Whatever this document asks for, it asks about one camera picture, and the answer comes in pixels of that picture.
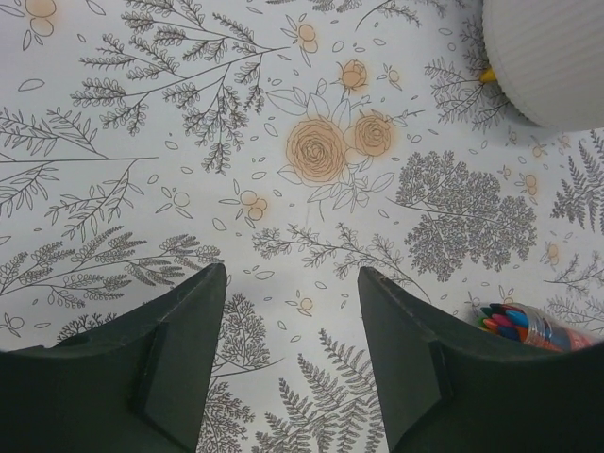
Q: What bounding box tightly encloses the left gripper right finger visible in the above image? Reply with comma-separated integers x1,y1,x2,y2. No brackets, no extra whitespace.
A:
358,267,603,452

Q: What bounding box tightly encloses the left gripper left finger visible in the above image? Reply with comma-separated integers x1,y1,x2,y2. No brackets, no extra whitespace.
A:
1,264,227,452

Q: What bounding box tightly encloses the floral patterned table mat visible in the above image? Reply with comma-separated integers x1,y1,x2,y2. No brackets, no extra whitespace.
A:
1,1,603,452

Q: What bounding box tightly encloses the white divided round organizer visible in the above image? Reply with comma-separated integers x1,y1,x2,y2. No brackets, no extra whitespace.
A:
482,0,603,131

